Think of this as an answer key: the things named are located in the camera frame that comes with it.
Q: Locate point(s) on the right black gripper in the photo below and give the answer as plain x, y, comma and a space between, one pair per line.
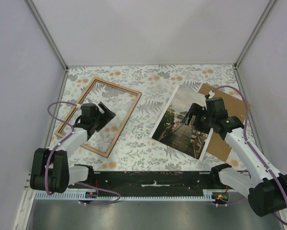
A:
196, 110

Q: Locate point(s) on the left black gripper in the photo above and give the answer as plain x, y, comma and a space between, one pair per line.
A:
106, 118

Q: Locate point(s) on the boardwalk landscape photo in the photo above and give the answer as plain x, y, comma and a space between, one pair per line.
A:
171, 130

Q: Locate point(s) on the wooden picture frame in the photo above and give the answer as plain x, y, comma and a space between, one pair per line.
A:
112, 104

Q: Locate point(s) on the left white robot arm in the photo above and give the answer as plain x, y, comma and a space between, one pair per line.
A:
50, 168

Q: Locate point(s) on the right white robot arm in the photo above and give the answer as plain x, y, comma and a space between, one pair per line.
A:
265, 187

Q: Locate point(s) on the floral patterned table mat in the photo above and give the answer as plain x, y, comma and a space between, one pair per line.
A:
135, 150

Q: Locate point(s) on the brown cardboard backing board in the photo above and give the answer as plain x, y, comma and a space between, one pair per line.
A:
232, 136

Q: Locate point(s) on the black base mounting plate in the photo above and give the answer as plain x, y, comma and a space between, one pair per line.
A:
155, 183

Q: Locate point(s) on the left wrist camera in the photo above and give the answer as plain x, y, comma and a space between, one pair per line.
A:
100, 109

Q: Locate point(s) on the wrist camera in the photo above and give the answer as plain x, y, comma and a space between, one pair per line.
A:
209, 95
100, 109

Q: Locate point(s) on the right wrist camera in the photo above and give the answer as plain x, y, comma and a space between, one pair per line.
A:
209, 95

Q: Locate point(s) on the white slotted cable duct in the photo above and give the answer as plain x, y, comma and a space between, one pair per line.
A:
86, 195

